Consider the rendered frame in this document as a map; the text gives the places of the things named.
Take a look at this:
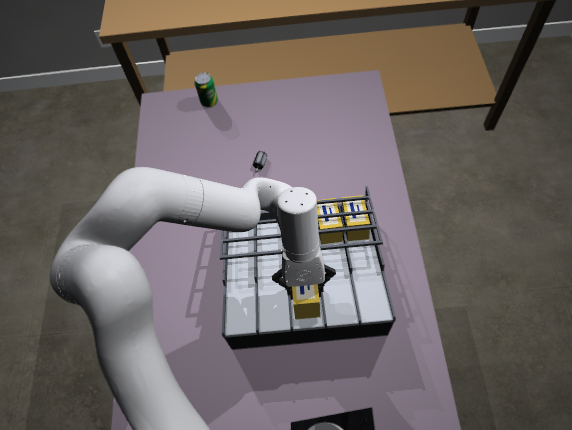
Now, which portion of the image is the green drink can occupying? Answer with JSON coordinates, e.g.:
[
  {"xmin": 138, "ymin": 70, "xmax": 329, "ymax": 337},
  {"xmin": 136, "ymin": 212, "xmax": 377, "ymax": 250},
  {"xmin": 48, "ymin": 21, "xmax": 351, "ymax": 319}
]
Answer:
[{"xmin": 195, "ymin": 73, "xmax": 218, "ymax": 107}]

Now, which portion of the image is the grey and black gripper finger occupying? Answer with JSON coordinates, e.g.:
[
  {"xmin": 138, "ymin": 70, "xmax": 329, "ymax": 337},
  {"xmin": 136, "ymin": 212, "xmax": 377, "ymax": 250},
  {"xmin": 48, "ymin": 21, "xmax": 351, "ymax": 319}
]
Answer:
[
  {"xmin": 272, "ymin": 268, "xmax": 293, "ymax": 300},
  {"xmin": 318, "ymin": 264, "xmax": 336, "ymax": 297}
]

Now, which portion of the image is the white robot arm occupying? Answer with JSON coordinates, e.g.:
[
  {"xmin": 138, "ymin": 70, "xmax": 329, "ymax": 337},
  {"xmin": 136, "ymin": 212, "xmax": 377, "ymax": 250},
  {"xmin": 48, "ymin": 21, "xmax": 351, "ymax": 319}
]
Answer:
[{"xmin": 50, "ymin": 167, "xmax": 319, "ymax": 430}]

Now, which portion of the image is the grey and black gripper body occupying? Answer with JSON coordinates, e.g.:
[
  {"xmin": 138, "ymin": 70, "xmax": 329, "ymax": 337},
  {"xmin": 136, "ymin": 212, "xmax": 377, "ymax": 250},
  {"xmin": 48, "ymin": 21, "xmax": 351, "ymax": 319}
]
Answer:
[{"xmin": 282, "ymin": 247, "xmax": 325, "ymax": 287}]

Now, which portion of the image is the yellow butter carton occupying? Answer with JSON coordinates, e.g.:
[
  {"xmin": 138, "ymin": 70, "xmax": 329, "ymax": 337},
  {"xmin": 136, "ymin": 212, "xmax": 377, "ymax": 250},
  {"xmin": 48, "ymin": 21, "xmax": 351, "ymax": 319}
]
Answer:
[
  {"xmin": 317, "ymin": 203, "xmax": 343, "ymax": 244},
  {"xmin": 292, "ymin": 284, "xmax": 321, "ymax": 319},
  {"xmin": 342, "ymin": 196, "xmax": 370, "ymax": 241}
]

